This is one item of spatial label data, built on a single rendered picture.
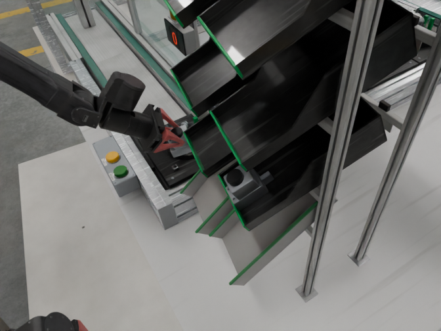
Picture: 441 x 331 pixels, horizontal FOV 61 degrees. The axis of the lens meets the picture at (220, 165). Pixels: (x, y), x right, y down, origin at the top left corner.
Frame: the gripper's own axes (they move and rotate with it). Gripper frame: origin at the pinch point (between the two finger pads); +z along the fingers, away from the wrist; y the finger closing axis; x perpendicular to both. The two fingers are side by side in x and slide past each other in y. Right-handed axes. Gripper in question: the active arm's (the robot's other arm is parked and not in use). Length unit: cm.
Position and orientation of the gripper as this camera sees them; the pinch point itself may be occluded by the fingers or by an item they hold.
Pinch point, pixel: (178, 136)
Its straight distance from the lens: 93.6
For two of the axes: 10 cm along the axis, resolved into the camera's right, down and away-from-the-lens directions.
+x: -6.0, 5.9, 5.4
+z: 7.5, 1.8, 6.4
